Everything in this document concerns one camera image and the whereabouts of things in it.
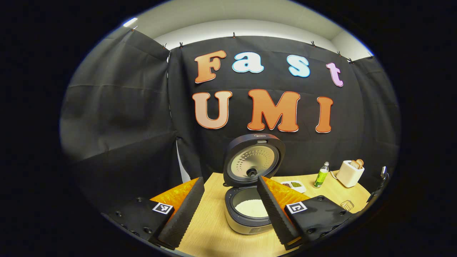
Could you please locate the green drink bottle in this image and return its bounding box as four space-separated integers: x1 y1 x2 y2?
313 162 330 189

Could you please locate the white toaster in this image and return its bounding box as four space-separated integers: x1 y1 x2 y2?
336 159 365 188

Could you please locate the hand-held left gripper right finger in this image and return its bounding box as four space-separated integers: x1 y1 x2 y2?
257 176 354 250

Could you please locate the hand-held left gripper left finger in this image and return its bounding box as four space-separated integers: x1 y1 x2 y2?
102 177 205 250

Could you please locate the white divided grain dish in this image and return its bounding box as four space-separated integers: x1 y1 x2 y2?
280 180 306 193

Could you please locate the black rice cooker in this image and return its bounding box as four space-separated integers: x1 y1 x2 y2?
222 133 286 235

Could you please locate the black backdrop cloth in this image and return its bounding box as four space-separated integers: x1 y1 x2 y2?
60 28 401 215

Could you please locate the white rice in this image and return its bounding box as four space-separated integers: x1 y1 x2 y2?
235 199 269 218

